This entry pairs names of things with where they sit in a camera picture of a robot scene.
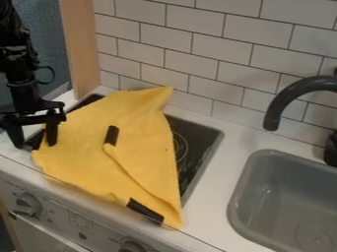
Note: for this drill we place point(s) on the yellow cloth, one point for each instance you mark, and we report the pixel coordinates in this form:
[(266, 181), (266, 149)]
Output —
[(127, 151)]

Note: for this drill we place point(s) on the toy stove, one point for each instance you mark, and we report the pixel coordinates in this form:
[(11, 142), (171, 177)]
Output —
[(193, 144)]

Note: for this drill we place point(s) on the toy sink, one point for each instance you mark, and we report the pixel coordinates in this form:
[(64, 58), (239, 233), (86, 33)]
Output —
[(285, 203)]

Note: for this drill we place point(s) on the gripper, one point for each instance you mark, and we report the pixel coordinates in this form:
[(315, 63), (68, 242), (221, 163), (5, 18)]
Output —
[(27, 103)]

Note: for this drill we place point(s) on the tap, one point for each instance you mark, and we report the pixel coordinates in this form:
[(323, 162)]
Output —
[(298, 98)]

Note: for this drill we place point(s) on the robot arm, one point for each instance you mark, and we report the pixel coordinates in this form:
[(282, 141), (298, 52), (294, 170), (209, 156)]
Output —
[(14, 49)]

